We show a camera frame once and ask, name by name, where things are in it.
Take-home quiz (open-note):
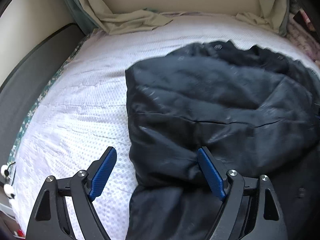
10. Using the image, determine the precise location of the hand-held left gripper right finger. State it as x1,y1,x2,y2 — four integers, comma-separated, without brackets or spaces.
197,146,288,240

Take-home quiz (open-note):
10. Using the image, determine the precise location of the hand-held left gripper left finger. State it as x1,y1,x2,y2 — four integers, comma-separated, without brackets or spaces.
26,146,117,240

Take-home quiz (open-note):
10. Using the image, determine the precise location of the dark navy padded jacket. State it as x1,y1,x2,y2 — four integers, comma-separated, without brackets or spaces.
124,39,320,240

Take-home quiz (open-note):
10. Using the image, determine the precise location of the white textured bed mattress cover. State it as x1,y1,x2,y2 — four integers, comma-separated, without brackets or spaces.
10,12,320,240

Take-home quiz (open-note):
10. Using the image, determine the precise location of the green floral bed sheet edge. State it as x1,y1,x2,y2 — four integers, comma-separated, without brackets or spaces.
7,31,88,170

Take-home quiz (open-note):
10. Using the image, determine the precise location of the dark grey side panel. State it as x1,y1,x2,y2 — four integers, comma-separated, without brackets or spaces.
0,22,85,180

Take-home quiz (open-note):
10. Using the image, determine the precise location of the beige crumpled sheet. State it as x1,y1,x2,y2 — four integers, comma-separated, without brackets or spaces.
69,0,173,33
235,0,288,33

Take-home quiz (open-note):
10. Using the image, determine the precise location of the pale purple floral quilt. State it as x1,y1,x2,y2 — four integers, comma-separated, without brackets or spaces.
287,5,320,64

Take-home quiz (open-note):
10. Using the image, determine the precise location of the teal green cloth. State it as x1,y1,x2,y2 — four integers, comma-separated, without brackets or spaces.
55,0,100,35

